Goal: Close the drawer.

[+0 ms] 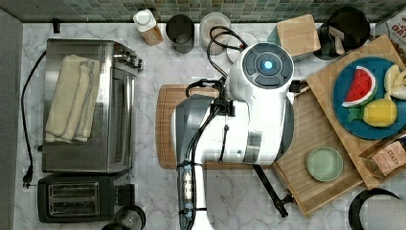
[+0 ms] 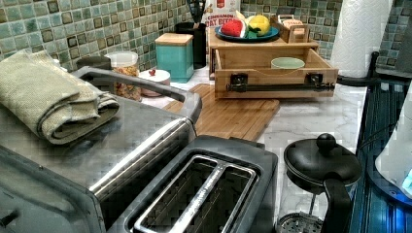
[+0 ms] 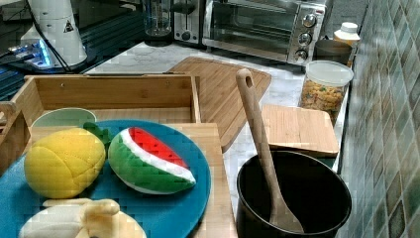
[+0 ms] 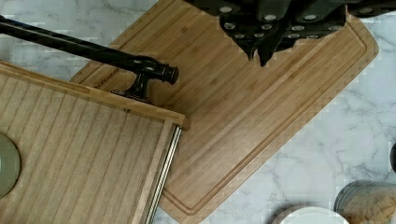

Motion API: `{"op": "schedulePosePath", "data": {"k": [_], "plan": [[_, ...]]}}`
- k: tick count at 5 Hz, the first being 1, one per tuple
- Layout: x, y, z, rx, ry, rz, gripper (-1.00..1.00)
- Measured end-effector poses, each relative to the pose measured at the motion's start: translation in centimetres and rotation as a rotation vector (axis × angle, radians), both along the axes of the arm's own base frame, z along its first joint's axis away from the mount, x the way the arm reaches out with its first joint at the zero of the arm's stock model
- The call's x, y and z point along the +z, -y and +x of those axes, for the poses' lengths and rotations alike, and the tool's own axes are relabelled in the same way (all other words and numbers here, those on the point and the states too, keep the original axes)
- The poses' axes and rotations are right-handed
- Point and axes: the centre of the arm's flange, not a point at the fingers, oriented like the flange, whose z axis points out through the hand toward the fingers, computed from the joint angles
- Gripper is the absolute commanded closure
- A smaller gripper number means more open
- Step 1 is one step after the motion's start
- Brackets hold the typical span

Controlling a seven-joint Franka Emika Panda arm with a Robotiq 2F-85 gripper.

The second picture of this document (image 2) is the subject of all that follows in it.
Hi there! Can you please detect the black paper towel holder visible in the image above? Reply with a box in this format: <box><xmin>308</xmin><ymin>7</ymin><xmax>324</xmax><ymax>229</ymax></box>
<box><xmin>337</xmin><ymin>51</ymin><xmax>379</xmax><ymax>86</ymax></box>

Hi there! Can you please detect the light green bowl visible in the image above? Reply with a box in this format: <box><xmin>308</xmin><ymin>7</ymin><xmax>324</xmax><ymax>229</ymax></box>
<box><xmin>271</xmin><ymin>57</ymin><xmax>305</xmax><ymax>69</ymax></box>

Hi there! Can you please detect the plush banana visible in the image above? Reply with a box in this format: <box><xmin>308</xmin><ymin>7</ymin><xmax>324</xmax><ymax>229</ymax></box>
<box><xmin>235</xmin><ymin>10</ymin><xmax>248</xmax><ymax>23</ymax></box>

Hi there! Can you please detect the bamboo cutting board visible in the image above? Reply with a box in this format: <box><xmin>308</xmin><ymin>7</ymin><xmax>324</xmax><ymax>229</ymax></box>
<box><xmin>162</xmin><ymin>83</ymin><xmax>281</xmax><ymax>143</ymax></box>

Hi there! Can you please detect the bamboo drawer cabinet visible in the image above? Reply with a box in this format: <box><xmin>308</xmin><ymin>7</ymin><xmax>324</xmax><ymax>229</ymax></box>
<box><xmin>208</xmin><ymin>27</ymin><xmax>319</xmax><ymax>80</ymax></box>

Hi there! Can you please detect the stainless steel toaster oven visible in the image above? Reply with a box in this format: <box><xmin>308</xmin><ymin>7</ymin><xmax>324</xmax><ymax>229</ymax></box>
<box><xmin>1</xmin><ymin>67</ymin><xmax>202</xmax><ymax>233</ymax></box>

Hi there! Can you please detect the plush yellow lemon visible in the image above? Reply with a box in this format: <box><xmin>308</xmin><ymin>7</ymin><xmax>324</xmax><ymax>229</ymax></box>
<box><xmin>248</xmin><ymin>15</ymin><xmax>270</xmax><ymax>36</ymax></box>

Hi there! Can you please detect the white sugar bowl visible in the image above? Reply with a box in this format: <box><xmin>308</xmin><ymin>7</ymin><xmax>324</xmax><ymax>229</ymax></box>
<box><xmin>139</xmin><ymin>69</ymin><xmax>170</xmax><ymax>97</ymax></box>

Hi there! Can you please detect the clear cereal jar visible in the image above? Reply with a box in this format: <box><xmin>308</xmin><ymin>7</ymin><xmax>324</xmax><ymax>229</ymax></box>
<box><xmin>104</xmin><ymin>50</ymin><xmax>143</xmax><ymax>102</ymax></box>

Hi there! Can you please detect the small wooden caddy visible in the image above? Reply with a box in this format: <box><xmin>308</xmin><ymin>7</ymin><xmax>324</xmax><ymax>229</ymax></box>
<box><xmin>270</xmin><ymin>15</ymin><xmax>309</xmax><ymax>43</ymax></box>

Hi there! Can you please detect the white paper towel roll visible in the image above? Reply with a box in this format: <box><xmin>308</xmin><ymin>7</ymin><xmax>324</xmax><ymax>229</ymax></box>
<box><xmin>330</xmin><ymin>0</ymin><xmax>394</xmax><ymax>78</ymax></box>

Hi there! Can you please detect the blue plate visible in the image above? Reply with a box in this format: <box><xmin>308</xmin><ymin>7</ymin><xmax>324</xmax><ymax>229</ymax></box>
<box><xmin>215</xmin><ymin>26</ymin><xmax>279</xmax><ymax>43</ymax></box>

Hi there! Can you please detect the plush watermelon slice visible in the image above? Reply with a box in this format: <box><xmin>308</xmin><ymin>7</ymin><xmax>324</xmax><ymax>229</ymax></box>
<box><xmin>220</xmin><ymin>19</ymin><xmax>248</xmax><ymax>38</ymax></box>

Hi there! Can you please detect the folded beige cloth towel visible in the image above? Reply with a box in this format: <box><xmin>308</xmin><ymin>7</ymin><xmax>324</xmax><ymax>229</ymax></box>
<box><xmin>0</xmin><ymin>50</ymin><xmax>120</xmax><ymax>145</ymax></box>

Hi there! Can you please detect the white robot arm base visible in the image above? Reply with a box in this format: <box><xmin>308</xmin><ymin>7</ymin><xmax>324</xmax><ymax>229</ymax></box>
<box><xmin>369</xmin><ymin>87</ymin><xmax>412</xmax><ymax>207</ymax></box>

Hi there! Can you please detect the black utensil holder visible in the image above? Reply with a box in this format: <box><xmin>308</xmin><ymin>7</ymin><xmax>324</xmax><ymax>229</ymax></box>
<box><xmin>175</xmin><ymin>22</ymin><xmax>207</xmax><ymax>69</ymax></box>

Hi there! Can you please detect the teal canister with wooden lid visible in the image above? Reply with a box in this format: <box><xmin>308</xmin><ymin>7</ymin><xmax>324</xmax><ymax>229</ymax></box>
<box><xmin>154</xmin><ymin>33</ymin><xmax>194</xmax><ymax>83</ymax></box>

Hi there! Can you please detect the silver two-slot toaster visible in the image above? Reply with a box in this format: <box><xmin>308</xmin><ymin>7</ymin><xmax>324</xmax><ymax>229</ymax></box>
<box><xmin>108</xmin><ymin>136</ymin><xmax>278</xmax><ymax>233</ymax></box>

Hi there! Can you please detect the cinnamon oat bites box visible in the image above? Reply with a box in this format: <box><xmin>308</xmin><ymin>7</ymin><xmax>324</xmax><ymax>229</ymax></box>
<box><xmin>201</xmin><ymin>0</ymin><xmax>241</xmax><ymax>27</ymax></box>

